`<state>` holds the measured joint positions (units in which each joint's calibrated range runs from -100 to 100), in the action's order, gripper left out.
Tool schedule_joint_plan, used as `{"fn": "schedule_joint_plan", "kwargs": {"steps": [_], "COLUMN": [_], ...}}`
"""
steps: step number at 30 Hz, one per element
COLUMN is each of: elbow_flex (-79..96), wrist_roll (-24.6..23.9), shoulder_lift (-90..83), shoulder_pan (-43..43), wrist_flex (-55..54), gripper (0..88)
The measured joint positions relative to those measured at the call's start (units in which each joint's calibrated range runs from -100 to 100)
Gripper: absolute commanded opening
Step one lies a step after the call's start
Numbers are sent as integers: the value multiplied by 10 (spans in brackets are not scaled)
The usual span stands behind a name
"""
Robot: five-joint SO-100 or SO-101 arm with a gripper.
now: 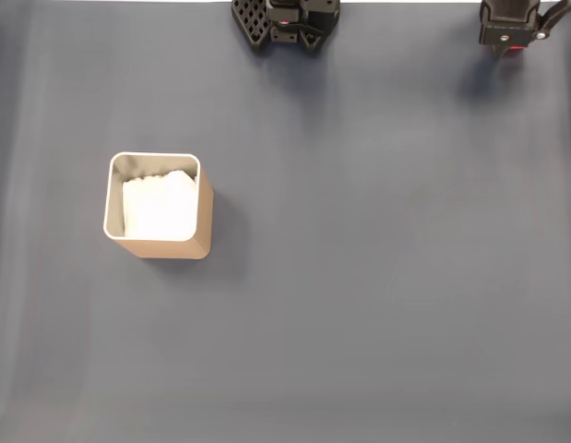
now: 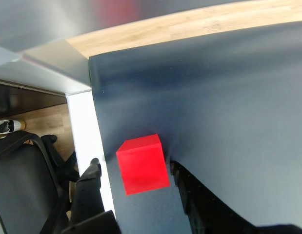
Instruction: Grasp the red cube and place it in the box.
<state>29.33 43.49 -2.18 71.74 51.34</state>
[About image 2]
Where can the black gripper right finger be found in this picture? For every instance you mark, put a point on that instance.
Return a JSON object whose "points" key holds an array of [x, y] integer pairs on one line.
{"points": [[204, 209]]}

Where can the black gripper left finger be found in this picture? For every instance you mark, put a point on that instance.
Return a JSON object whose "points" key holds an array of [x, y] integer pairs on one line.
{"points": [[87, 195]]}

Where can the red cube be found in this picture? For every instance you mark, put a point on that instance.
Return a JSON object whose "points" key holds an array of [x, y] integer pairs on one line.
{"points": [[143, 168]]}

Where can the black office chair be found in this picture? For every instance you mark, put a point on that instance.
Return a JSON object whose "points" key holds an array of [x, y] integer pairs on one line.
{"points": [[24, 182]]}

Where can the dark blue-grey mat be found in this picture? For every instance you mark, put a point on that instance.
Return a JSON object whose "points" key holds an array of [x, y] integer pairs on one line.
{"points": [[214, 109]]}

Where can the white shoe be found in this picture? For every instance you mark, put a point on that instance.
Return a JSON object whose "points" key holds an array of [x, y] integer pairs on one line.
{"points": [[6, 125]]}

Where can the white table frame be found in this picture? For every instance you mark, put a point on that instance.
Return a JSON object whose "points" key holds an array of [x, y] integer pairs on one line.
{"points": [[85, 122]]}

